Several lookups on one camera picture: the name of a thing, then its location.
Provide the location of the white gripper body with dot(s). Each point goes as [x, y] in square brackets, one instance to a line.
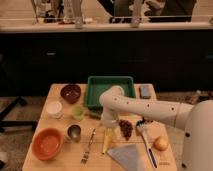
[109, 118]

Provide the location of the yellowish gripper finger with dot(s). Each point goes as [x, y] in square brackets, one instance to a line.
[110, 132]

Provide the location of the yellow banana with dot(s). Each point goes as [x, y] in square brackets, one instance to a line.
[106, 143]

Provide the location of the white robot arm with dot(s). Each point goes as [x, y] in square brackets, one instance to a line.
[195, 120]

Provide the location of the green plastic cup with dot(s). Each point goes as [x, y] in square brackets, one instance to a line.
[78, 113]

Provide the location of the metal cup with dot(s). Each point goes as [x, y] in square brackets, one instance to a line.
[74, 133]

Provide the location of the white plastic cup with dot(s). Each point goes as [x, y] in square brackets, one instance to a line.
[54, 109]

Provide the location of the green chili pepper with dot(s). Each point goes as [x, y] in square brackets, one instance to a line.
[95, 115]

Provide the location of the bunch of dark grapes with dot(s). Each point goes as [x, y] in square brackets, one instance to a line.
[126, 128]

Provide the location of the grey blue cloth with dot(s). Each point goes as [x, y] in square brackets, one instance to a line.
[127, 157]

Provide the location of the green plastic tray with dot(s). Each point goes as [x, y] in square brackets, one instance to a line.
[96, 85]

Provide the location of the silver fork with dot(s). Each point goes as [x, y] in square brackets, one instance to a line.
[88, 148]

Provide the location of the blue grey sponge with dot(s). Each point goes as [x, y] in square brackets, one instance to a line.
[144, 91]

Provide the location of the dark red bowl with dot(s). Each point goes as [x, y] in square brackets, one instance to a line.
[71, 93]

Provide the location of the yellow onion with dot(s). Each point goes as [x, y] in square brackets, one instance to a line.
[161, 143]

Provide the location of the orange bowl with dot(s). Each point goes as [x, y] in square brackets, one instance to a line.
[47, 144]

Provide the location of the black office chair base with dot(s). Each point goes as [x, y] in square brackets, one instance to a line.
[8, 118]

